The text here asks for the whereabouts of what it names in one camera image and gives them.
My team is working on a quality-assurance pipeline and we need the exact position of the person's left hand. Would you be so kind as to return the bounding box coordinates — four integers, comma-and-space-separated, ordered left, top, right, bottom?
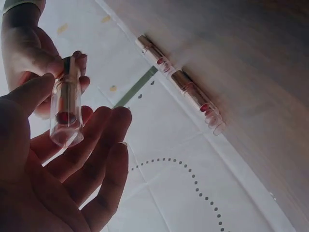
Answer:
0, 72, 133, 232

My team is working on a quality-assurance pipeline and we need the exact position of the person's right hand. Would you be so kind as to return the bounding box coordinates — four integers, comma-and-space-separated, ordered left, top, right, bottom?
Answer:
1, 25, 91, 120

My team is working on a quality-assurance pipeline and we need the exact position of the gold lipstick with clear cap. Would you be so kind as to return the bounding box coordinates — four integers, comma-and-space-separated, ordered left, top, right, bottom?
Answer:
135, 35, 173, 73
169, 69, 226, 136
49, 56, 84, 148

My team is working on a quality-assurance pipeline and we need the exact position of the person's right forearm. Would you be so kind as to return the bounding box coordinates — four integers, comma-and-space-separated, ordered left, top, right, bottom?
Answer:
1, 0, 46, 29

